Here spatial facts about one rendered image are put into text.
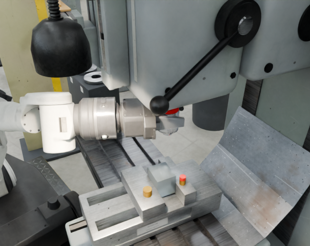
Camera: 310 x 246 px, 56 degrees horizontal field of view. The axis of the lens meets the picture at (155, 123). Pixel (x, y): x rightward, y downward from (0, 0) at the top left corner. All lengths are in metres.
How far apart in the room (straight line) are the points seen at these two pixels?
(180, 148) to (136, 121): 1.98
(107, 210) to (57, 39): 0.49
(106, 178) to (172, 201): 0.26
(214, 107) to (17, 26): 1.66
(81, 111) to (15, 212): 0.91
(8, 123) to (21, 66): 1.61
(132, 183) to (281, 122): 0.45
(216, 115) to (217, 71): 2.19
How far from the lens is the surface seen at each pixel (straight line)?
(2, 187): 1.37
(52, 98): 0.60
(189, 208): 0.79
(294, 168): 0.88
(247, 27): 0.47
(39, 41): 0.37
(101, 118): 0.58
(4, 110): 0.74
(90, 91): 1.04
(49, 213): 1.32
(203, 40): 0.47
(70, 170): 2.42
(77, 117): 0.59
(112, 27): 0.48
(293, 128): 0.88
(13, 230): 1.34
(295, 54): 0.60
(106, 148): 1.05
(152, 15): 0.42
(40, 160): 1.93
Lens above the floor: 1.57
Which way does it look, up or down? 33 degrees down
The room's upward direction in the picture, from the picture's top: straight up
